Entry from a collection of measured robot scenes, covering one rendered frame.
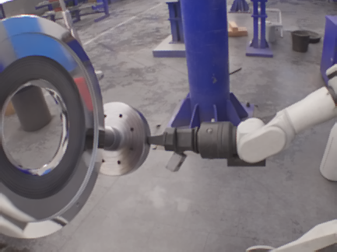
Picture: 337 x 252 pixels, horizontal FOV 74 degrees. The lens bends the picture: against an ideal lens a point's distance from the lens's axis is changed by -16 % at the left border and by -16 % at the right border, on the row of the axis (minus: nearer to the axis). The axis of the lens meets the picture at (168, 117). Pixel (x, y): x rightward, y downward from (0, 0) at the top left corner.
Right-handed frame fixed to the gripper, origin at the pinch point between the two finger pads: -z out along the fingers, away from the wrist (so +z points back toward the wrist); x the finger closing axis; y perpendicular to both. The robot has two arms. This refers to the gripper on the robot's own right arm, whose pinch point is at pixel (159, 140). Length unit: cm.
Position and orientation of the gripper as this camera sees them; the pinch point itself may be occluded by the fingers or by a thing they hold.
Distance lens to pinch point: 66.4
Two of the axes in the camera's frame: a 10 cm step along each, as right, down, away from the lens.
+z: 9.4, -0.2, -3.3
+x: 3.3, 1.4, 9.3
